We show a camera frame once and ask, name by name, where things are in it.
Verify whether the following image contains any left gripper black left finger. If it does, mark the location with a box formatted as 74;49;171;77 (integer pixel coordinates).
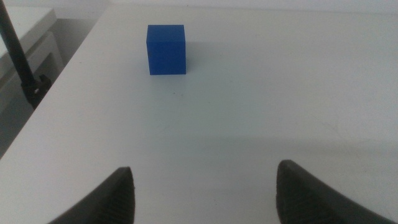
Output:
48;167;136;224

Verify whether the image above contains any blue cube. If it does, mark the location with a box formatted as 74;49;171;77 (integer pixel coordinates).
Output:
146;24;187;76

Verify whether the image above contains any black clamped pole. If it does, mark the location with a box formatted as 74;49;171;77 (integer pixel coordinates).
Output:
0;0;52;110

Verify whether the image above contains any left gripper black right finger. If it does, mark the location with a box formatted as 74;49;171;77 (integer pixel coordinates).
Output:
275;159;396;224

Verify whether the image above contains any white side table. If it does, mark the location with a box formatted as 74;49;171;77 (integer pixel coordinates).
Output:
0;6;65;113

